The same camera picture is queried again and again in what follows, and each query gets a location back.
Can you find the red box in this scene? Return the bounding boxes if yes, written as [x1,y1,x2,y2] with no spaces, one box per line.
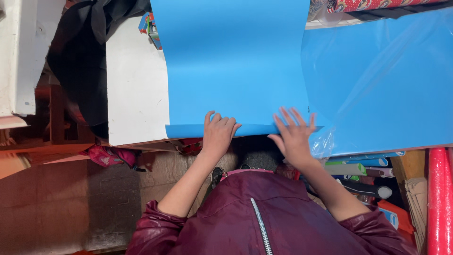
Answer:
[178,138,204,155]

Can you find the orange packet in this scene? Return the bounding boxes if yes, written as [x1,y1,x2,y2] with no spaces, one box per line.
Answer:
[376,199,415,235]

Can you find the colourful toy package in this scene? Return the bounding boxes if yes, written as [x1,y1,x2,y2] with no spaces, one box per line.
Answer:
[138,12,163,50]

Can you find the black shoe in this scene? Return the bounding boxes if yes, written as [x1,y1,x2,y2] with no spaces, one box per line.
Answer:
[209,166,226,193]

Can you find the plain red paper roll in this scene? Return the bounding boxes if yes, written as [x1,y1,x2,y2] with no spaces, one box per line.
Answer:
[427,148,453,255]

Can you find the green and white paper roll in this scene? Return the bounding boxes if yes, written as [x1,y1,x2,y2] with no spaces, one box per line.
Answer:
[323,162,368,176]

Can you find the pink bag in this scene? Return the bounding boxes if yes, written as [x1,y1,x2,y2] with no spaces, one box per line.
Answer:
[79,144,139,169]

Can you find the person's left hand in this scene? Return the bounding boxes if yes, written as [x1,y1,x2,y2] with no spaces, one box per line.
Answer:
[200,110,243,158]

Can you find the plastic-wrapped blue paper stack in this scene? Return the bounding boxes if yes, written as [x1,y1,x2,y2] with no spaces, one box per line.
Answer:
[301,7,453,159]

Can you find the blue paper sheet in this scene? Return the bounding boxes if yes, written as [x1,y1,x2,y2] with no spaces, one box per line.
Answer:
[150,0,324,139]

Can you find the person's right hand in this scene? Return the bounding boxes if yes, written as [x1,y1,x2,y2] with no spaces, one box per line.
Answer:
[267,106,317,171]

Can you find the short blue paper roll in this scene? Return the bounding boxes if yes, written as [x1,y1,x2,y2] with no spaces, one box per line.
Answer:
[348,157,390,168]

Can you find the white cabinet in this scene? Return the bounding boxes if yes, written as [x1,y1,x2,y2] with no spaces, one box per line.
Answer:
[0,0,67,129]

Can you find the brown wooden furniture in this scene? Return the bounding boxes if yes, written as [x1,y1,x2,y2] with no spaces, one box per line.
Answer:
[0,84,97,153]

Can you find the red patterned wrapping paper roll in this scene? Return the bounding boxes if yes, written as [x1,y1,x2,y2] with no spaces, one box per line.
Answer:
[327,0,453,13]

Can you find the white and pink paper roll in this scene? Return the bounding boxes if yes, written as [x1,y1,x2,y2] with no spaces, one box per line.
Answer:
[365,167,395,178]

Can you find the long blue paper roll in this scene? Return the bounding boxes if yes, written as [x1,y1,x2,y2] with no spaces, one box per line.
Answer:
[326,151,406,163]

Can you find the black cloth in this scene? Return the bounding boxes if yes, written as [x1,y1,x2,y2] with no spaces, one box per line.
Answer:
[47,0,153,139]

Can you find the stack of brown paper bags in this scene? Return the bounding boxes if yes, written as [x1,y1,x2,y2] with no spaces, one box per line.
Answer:
[404,177,429,255]

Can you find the maroon jacket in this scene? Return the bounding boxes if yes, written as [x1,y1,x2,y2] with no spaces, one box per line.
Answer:
[125,169,419,255]

